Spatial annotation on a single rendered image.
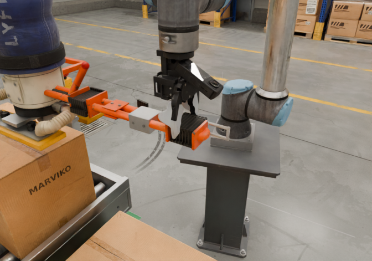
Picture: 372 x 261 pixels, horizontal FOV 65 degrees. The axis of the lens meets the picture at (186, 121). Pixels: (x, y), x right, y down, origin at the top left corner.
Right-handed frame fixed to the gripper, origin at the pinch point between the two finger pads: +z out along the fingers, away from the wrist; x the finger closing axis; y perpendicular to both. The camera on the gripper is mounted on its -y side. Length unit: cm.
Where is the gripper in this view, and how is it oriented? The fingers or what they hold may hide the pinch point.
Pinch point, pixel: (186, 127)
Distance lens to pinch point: 75.4
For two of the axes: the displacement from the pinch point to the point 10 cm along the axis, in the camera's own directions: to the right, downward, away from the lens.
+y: -8.6, -2.4, 4.5
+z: 0.0, 8.8, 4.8
